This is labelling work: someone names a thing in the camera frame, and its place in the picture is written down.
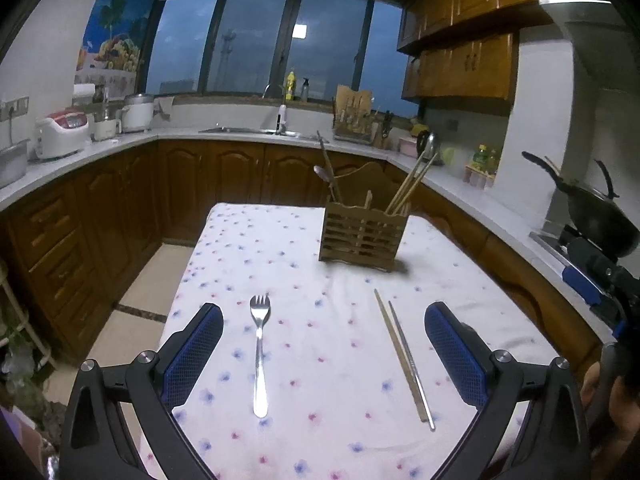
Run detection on fruit wall poster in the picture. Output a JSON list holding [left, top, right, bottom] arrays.
[[74, 0, 162, 87]]

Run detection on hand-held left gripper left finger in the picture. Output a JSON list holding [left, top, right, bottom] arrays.
[[60, 302, 226, 480]]

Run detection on white jug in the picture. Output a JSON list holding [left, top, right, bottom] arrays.
[[92, 109, 123, 141]]

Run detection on metal fork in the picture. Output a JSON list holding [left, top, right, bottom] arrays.
[[249, 293, 272, 419]]

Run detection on dark wooden chopstick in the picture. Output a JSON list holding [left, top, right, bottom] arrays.
[[316, 131, 343, 203]]

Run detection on paper towel roll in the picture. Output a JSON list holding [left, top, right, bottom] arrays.
[[73, 83, 96, 111]]

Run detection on white rice cooker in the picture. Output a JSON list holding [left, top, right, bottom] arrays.
[[121, 92, 155, 134]]

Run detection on steel kitchen sink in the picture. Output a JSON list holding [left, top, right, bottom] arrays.
[[198, 126, 314, 139]]

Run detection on large kitchen window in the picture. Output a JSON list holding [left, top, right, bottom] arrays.
[[144, 0, 419, 117]]

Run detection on black knife block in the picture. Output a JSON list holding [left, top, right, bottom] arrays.
[[378, 111, 396, 150]]

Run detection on floral white tablecloth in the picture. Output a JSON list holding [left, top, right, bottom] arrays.
[[134, 202, 567, 480]]

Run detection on kitchen faucet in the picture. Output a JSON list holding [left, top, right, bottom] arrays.
[[262, 83, 289, 136]]

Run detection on dish rack with wooden boards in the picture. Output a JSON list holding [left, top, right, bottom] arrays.
[[332, 84, 380, 145]]

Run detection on plant stand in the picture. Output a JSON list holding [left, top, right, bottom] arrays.
[[0, 259, 57, 413]]

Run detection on white kitchen countertop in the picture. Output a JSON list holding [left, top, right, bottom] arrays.
[[0, 127, 621, 341]]

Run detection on grey metal pot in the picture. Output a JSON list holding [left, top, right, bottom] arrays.
[[0, 139, 30, 189]]

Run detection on person's right hand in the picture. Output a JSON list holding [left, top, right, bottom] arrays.
[[581, 362, 640, 439]]

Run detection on wooden cabinets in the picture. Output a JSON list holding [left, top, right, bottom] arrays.
[[0, 139, 616, 381], [397, 0, 592, 107]]

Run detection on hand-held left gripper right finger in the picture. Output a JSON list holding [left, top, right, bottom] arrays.
[[424, 301, 594, 480]]

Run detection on black wok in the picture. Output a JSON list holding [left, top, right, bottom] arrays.
[[522, 150, 640, 259]]

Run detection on metal chopstick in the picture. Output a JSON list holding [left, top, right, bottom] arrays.
[[388, 301, 437, 432], [373, 288, 429, 422]]

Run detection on wooden lower cabinets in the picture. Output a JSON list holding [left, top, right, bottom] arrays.
[[0, 139, 616, 381]]

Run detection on wooden utensil holder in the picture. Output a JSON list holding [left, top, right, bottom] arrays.
[[319, 160, 409, 274]]

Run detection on small metal spoon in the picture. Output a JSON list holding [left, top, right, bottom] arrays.
[[313, 165, 339, 203]]

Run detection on gas stove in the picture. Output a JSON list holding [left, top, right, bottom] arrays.
[[529, 224, 592, 262]]

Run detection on hanging dish rag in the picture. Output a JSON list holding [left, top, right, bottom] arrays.
[[152, 95, 176, 121]]

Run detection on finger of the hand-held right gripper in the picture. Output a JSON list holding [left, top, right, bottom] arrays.
[[593, 296, 633, 342], [560, 237, 617, 312]]

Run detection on wooden upper cabinets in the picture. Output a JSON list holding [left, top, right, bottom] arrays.
[[397, 0, 592, 107]]

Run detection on wooden chopsticks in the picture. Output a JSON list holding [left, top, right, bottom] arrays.
[[398, 131, 442, 214]]

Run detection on row of spice jars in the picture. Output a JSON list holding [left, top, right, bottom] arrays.
[[463, 165, 496, 190]]

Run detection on steel electric kettle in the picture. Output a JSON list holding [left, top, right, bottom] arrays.
[[417, 130, 444, 166]]

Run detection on wall switch panel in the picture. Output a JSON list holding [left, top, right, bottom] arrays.
[[0, 95, 30, 121]]

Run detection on red-topped white cooker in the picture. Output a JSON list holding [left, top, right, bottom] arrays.
[[35, 109, 90, 160]]

